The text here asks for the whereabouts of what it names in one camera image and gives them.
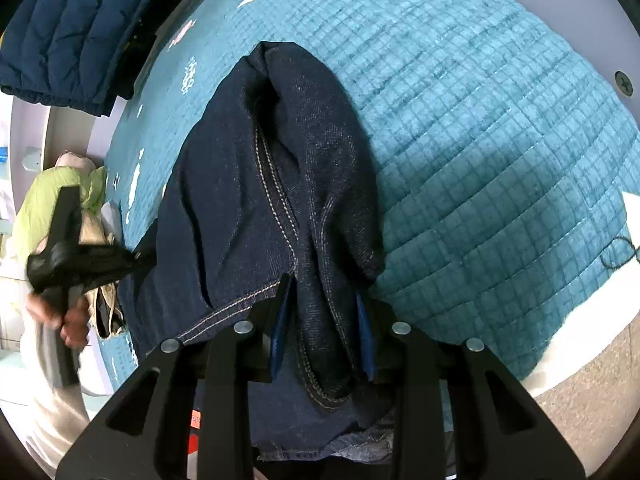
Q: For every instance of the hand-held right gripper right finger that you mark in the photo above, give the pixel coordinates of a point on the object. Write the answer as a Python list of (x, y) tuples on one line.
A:
[(364, 340)]

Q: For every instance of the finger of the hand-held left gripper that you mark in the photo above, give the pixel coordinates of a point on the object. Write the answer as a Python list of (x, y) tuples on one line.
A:
[(136, 259)]

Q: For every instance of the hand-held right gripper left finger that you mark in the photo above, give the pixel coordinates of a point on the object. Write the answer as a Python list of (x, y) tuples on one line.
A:
[(280, 330)]

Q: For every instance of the dark blue denim jeans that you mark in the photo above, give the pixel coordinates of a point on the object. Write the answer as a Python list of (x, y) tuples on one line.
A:
[(225, 185)]

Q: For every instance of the person's left hand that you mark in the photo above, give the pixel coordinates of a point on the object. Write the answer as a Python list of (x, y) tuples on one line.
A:
[(70, 327)]

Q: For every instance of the tan cloth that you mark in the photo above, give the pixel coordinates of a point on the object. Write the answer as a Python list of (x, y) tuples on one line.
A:
[(102, 285)]

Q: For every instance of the light green cloth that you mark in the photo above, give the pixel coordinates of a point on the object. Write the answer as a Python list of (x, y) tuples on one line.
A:
[(37, 200)]

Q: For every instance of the small blue box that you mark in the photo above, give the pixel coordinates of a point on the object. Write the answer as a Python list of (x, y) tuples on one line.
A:
[(3, 153)]

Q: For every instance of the navy yellow puffer jacket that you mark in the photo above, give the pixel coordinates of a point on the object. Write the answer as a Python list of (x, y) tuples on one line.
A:
[(75, 35)]

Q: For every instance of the white mattress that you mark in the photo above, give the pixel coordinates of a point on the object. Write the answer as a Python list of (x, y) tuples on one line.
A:
[(590, 330)]

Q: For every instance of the teal quilted blanket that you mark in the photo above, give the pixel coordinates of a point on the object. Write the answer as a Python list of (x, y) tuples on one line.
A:
[(475, 135)]

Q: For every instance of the black thread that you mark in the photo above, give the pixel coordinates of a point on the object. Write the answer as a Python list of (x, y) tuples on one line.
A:
[(620, 252)]

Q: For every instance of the black screw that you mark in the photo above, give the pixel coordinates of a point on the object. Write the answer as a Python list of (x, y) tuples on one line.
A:
[(623, 81)]

